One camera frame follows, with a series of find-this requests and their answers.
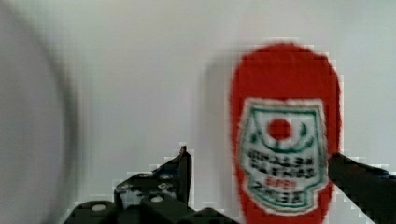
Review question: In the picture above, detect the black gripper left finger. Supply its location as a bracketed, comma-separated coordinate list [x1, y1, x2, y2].
[64, 146, 239, 224]

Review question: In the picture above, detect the grey round plate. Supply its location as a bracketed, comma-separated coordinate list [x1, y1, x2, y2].
[0, 1, 77, 224]

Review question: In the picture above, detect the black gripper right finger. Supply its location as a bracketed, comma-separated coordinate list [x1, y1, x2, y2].
[328, 153, 396, 224]

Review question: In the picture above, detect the red ketchup bottle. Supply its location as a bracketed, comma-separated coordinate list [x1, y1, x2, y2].
[230, 43, 342, 224]

